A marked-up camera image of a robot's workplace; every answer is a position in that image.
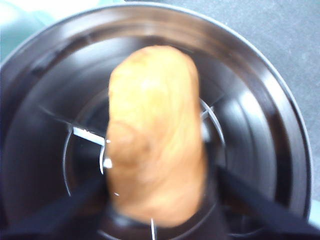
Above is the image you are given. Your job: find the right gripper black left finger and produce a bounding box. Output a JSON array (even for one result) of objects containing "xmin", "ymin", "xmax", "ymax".
[{"xmin": 0, "ymin": 174, "xmax": 110, "ymax": 240}]

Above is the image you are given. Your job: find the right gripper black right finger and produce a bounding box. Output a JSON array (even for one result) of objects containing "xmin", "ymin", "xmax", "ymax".
[{"xmin": 216, "ymin": 165, "xmax": 320, "ymax": 240}]

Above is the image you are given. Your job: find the brown potato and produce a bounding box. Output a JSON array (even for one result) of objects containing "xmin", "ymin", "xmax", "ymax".
[{"xmin": 105, "ymin": 44, "xmax": 209, "ymax": 229}]

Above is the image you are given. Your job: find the mint green steamer pot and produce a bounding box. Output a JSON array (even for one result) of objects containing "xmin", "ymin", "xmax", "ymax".
[{"xmin": 0, "ymin": 0, "xmax": 314, "ymax": 240}]

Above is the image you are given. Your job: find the mint green breakfast machine base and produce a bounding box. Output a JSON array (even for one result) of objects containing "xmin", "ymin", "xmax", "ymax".
[{"xmin": 0, "ymin": 0, "xmax": 76, "ymax": 65}]

